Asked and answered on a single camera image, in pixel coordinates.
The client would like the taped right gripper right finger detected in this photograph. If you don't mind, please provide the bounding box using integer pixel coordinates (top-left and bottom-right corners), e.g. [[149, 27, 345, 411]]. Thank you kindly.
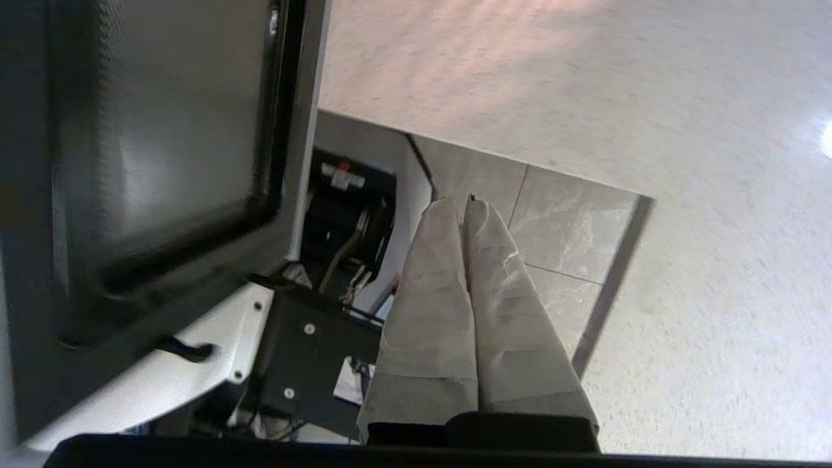
[[461, 195, 600, 435]]

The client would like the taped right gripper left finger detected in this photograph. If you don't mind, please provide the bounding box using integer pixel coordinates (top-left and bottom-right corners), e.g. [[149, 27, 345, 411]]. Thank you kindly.
[[356, 195, 480, 446]]

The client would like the black glass microwave door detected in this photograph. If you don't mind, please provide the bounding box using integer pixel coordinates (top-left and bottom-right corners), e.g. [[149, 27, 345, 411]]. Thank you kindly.
[[0, 0, 333, 449]]

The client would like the black robot bracket plate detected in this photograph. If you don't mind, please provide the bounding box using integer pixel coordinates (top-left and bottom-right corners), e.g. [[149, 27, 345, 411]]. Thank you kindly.
[[249, 286, 385, 437]]

